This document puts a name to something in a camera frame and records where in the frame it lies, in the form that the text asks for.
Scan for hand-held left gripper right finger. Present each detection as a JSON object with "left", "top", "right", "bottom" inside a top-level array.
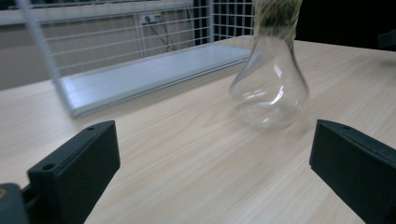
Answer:
[{"left": 308, "top": 119, "right": 396, "bottom": 224}]

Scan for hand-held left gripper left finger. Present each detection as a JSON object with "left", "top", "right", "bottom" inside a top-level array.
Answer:
[{"left": 26, "top": 119, "right": 121, "bottom": 224}]

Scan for clear glass vase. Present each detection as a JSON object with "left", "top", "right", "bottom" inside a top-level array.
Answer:
[{"left": 229, "top": 0, "right": 310, "bottom": 131}]

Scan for dried plant stems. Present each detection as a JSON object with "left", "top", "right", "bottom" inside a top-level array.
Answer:
[{"left": 252, "top": 0, "right": 304, "bottom": 32}]

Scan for white wire rack shelf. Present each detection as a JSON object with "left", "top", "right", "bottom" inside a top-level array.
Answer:
[{"left": 14, "top": 0, "right": 260, "bottom": 119}]

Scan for white wall socket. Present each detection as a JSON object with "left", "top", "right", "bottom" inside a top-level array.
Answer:
[{"left": 140, "top": 12, "right": 163, "bottom": 25}]

